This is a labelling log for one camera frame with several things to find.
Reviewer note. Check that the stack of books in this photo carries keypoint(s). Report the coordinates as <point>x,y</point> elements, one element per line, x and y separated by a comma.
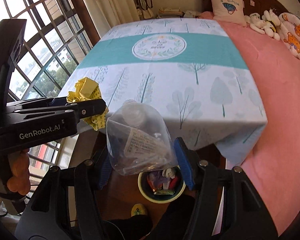
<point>170,12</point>

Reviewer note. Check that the yellow paper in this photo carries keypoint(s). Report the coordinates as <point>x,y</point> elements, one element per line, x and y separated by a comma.
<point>87,90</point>

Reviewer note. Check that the purple plastic packet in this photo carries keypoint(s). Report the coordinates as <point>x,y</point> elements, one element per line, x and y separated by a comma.
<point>156,178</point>

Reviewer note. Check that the gold and green foil bag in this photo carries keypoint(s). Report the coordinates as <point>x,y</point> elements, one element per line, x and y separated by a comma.
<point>163,192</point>

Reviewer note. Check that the white embroidered pillow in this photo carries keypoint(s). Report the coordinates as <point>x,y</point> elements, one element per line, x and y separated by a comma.
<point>227,7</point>

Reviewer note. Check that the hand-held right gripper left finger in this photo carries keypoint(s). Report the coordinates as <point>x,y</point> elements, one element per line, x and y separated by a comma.
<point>105,175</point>

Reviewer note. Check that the cream curtain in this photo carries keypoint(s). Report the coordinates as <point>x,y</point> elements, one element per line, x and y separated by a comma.
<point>110,0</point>

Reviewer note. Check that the round blue trash bin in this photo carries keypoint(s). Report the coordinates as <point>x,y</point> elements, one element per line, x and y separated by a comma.
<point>150,196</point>

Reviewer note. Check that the white and yellow plush toy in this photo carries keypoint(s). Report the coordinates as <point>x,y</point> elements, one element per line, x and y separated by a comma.
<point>271,26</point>

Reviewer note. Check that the white booklet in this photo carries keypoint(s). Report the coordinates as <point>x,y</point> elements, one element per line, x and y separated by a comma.
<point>192,13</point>

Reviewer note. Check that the clear plastic bag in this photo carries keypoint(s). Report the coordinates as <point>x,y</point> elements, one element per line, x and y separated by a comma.
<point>140,135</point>

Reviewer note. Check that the orange snack bag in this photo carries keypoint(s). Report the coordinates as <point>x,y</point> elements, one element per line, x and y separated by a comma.
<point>151,183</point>

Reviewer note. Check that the table with tree-print cloth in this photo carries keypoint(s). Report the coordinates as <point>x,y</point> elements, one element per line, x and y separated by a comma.
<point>190,85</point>

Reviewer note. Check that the red and white carton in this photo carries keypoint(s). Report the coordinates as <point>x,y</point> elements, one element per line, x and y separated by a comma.
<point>172,182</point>

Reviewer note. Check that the bed with pink sheet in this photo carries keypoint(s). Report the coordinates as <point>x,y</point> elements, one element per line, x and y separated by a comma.
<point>277,105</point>

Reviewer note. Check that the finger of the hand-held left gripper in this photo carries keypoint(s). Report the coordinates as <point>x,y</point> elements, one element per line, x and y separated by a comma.
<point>60,100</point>
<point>92,108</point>

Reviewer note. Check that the yellow knitted slipper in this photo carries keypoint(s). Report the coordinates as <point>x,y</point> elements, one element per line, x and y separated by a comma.
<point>139,210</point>

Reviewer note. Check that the person's left hand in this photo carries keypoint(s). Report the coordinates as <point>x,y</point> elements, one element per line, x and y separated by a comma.
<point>20,175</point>

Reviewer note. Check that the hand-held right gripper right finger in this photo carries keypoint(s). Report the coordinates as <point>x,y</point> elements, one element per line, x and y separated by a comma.
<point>186,165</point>

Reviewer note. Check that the white tissue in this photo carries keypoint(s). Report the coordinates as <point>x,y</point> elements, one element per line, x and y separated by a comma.
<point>168,172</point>

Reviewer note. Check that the barred window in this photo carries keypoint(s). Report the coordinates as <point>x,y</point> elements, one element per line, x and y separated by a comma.
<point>40,55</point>

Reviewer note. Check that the bear-print pillow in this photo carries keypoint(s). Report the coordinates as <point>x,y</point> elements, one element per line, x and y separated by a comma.
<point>295,37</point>

